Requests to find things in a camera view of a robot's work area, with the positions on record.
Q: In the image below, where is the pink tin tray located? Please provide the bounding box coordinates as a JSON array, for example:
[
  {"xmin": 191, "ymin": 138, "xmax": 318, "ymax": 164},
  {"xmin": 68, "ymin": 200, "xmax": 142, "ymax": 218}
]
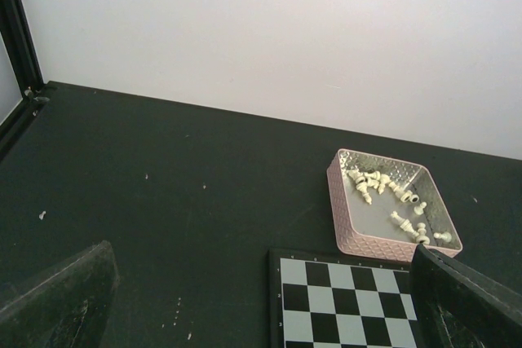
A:
[{"xmin": 327, "ymin": 148, "xmax": 463, "ymax": 262}]

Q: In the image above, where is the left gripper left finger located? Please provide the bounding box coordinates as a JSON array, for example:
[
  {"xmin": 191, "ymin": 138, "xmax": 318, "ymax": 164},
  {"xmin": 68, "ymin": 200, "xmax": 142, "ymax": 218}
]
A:
[{"xmin": 1, "ymin": 240, "xmax": 119, "ymax": 347}]

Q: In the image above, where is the black and grey chessboard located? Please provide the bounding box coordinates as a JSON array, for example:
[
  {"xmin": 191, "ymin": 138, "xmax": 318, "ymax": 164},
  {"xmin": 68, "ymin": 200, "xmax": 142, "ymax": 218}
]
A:
[{"xmin": 268, "ymin": 249, "xmax": 426, "ymax": 347}]

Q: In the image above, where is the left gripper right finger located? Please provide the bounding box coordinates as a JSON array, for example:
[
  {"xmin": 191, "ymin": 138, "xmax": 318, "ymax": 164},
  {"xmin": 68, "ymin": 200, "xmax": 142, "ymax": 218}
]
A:
[{"xmin": 409, "ymin": 244, "xmax": 521, "ymax": 347}]

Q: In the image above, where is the left black frame post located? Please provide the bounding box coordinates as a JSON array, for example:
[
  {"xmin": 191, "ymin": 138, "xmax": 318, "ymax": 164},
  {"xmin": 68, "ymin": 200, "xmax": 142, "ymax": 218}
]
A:
[{"xmin": 1, "ymin": 0, "xmax": 44, "ymax": 156}]

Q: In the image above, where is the pile of white chess pieces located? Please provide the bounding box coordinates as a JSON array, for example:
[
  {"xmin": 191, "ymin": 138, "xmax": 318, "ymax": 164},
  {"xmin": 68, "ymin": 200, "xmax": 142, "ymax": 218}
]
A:
[{"xmin": 344, "ymin": 169, "xmax": 460, "ymax": 248}]

